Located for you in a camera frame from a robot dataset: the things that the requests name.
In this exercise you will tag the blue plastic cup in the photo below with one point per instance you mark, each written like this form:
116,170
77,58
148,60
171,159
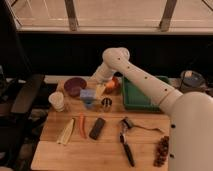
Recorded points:
89,104

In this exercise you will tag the yellow corn cob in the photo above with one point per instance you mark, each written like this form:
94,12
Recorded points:
66,132

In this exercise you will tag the red grape bunch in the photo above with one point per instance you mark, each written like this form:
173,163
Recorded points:
161,151

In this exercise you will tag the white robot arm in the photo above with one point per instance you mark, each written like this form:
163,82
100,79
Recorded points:
191,114

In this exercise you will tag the black rectangular block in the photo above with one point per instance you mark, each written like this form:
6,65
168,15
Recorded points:
97,128

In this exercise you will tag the small metal cup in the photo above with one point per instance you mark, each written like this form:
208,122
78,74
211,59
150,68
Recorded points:
106,104

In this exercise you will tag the purple bowl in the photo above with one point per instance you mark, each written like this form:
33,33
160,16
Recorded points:
73,86

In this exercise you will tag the orange food piece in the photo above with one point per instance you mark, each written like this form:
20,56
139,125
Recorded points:
110,85

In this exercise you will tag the grey round container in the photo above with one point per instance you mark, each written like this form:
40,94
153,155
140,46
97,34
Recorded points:
191,81

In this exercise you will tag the green plastic tray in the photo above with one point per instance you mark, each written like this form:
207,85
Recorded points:
134,99

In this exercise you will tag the black office chair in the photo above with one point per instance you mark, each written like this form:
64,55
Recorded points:
18,90

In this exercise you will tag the orange carrot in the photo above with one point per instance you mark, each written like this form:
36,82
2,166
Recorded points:
81,125

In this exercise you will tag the orange bowl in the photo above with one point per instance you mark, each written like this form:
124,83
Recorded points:
117,84

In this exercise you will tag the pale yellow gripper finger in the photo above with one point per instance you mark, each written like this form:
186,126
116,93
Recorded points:
100,88

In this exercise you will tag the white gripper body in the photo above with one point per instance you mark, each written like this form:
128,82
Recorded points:
101,75

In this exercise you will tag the wooden cutting board table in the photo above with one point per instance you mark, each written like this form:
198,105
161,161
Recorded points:
106,153

